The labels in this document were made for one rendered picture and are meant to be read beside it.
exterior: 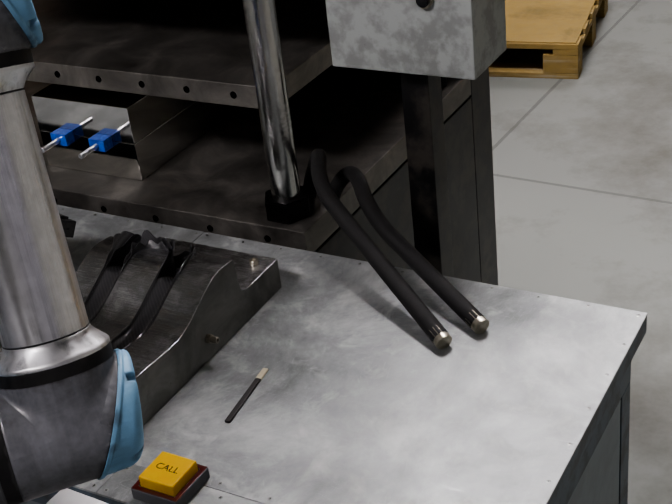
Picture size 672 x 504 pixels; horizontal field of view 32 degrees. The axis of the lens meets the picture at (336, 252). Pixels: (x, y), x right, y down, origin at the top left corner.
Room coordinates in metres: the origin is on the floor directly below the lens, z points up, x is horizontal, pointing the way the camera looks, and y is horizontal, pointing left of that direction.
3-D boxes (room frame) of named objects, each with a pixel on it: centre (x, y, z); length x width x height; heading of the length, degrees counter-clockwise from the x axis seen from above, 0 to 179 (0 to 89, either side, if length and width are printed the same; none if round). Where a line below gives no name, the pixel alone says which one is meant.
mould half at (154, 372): (1.66, 0.35, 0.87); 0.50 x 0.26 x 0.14; 148
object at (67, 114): (2.63, 0.39, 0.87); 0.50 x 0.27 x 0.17; 148
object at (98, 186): (2.73, 0.39, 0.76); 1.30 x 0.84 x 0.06; 58
